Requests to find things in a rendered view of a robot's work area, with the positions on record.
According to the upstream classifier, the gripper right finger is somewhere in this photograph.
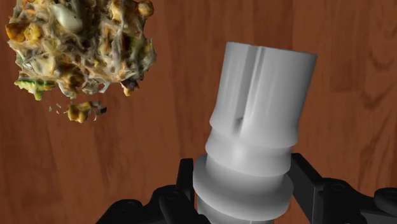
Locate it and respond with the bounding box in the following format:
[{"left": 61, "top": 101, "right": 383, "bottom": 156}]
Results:
[{"left": 288, "top": 152, "right": 397, "bottom": 224}]

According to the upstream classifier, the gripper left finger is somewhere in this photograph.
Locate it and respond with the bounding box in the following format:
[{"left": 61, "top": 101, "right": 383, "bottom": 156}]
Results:
[{"left": 95, "top": 158, "right": 212, "bottom": 224}]

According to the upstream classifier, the white ribbed cylinder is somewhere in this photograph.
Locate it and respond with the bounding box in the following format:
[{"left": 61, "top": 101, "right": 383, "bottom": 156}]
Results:
[{"left": 192, "top": 41, "right": 318, "bottom": 224}]

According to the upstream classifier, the small yellow food crumb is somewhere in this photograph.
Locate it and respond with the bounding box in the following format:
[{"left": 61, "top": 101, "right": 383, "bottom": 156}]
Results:
[{"left": 66, "top": 101, "right": 108, "bottom": 124}]

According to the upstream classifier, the pile of mixed food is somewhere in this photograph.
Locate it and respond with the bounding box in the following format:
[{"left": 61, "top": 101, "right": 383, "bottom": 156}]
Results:
[{"left": 4, "top": 0, "right": 157, "bottom": 101}]

